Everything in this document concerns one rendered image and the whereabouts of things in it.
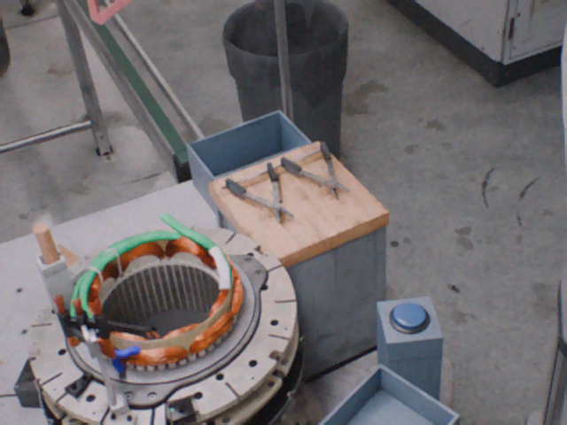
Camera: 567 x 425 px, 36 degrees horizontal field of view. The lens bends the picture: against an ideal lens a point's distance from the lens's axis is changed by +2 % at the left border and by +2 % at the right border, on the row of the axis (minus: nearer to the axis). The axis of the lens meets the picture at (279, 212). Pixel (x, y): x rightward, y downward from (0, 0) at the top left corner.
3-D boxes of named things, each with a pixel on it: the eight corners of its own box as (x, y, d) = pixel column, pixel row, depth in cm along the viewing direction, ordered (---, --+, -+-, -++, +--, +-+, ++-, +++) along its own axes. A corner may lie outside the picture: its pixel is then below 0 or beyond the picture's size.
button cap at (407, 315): (396, 331, 108) (396, 326, 107) (390, 307, 111) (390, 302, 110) (429, 328, 108) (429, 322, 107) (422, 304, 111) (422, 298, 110)
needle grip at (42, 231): (44, 267, 102) (29, 230, 98) (54, 258, 103) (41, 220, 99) (54, 272, 101) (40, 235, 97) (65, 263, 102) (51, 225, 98)
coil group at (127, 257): (117, 275, 110) (111, 251, 107) (162, 255, 112) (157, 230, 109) (123, 283, 108) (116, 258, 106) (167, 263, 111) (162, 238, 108)
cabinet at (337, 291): (230, 313, 147) (211, 196, 130) (325, 272, 153) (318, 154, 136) (284, 395, 133) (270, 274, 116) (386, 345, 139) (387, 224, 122)
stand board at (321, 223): (209, 195, 130) (207, 182, 128) (319, 152, 136) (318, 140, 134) (270, 275, 116) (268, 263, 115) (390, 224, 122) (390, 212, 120)
